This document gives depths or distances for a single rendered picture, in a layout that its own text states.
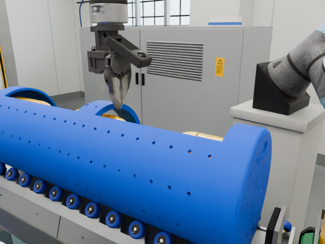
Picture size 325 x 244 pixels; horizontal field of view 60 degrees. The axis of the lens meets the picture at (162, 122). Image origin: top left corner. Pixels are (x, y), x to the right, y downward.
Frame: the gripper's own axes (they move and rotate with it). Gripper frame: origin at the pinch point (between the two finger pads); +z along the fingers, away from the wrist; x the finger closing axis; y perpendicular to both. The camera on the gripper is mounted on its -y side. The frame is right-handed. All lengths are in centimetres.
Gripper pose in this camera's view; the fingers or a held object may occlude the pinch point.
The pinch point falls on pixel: (120, 104)
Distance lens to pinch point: 75.6
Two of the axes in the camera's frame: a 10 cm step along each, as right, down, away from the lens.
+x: -5.3, 2.7, -8.1
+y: -8.5, -1.7, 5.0
